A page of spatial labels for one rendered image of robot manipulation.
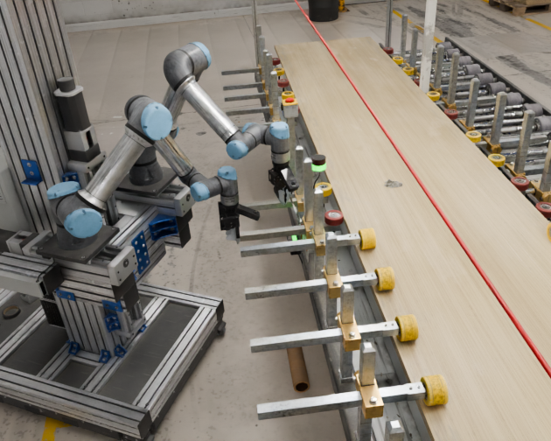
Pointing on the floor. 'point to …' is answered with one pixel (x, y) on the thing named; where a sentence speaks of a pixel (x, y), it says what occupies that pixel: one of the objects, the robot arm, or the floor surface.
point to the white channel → (428, 45)
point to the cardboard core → (298, 369)
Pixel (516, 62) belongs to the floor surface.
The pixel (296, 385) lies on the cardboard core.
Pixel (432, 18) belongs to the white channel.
